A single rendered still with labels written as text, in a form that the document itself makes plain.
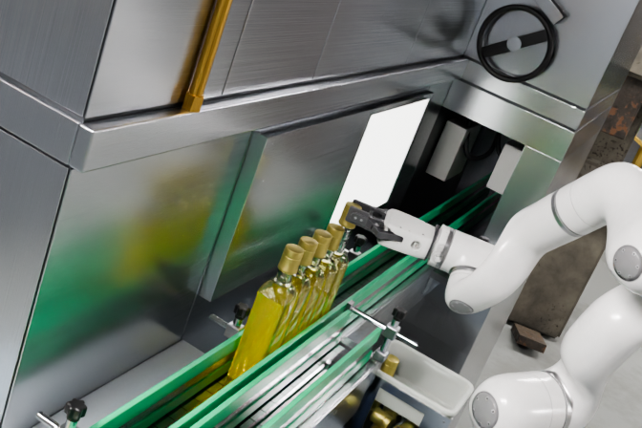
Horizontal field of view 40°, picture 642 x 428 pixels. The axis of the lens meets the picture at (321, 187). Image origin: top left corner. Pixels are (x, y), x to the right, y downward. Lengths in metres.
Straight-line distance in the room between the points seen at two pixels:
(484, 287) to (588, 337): 0.23
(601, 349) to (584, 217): 0.21
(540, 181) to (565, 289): 2.38
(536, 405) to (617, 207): 0.37
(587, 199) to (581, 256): 3.34
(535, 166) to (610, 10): 0.46
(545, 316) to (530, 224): 3.39
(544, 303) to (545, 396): 3.35
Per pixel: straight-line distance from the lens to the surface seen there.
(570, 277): 4.89
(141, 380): 1.60
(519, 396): 1.57
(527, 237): 1.61
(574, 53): 2.52
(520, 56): 2.55
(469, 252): 1.72
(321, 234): 1.65
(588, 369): 1.54
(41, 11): 1.17
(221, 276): 1.66
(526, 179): 2.59
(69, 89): 1.15
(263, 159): 1.56
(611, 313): 1.49
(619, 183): 1.48
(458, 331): 2.76
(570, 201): 1.53
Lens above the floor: 1.97
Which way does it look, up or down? 20 degrees down
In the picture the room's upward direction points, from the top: 21 degrees clockwise
